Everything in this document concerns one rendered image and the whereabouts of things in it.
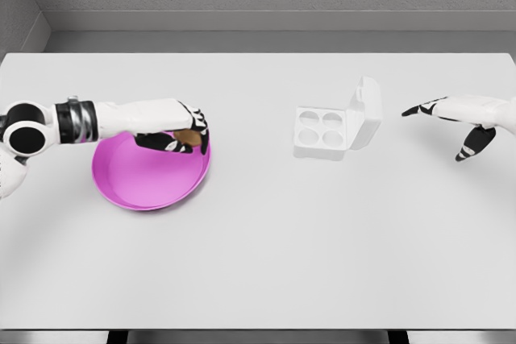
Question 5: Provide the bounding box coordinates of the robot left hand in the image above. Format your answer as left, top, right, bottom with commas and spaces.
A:
127, 97, 210, 156

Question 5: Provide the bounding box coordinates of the white egg box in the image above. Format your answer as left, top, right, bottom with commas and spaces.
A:
293, 75, 384, 161

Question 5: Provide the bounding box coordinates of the pink round bowl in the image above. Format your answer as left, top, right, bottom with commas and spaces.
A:
91, 131, 213, 212

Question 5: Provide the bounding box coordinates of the brown egg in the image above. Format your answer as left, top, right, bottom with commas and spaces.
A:
173, 129, 202, 148

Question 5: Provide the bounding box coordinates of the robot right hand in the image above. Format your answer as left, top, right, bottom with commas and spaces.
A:
401, 94, 497, 163

